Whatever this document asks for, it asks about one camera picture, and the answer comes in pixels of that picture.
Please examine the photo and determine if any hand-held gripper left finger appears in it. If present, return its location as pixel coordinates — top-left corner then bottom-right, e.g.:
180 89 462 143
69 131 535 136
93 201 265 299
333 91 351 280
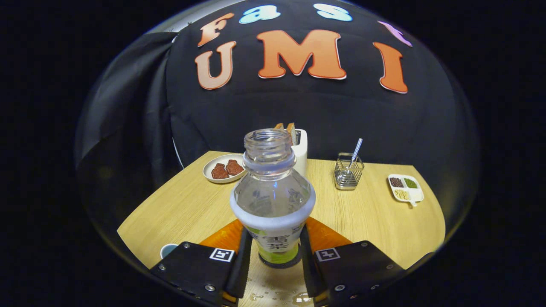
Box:
148 219 253 305

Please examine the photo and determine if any clear plastic juice bottle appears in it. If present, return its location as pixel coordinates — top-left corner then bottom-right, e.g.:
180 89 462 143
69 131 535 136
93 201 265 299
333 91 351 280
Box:
229 128 317 264

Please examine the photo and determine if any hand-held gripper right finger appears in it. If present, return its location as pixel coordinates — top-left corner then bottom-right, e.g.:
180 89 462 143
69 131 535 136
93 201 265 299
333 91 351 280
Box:
299 217 405 305

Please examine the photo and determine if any wooden table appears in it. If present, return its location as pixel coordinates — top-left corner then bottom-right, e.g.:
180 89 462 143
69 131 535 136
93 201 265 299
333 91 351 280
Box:
117 151 446 307

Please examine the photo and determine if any white divided dish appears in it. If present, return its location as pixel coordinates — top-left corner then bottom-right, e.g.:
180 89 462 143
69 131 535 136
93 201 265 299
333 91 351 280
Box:
387 174 425 208

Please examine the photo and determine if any white cup with blue inside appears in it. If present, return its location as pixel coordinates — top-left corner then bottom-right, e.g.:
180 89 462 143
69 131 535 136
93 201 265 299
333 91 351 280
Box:
160 243 180 260

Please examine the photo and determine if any wire mesh holder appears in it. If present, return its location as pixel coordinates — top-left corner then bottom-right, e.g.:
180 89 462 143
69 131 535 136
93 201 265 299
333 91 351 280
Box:
334 153 365 191

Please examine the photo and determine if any white oval plate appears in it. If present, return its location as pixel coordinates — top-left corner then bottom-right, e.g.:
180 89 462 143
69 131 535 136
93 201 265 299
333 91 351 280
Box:
202 153 248 184

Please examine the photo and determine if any white toaster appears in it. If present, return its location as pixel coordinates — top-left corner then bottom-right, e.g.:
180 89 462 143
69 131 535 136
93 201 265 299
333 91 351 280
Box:
273 128 308 177

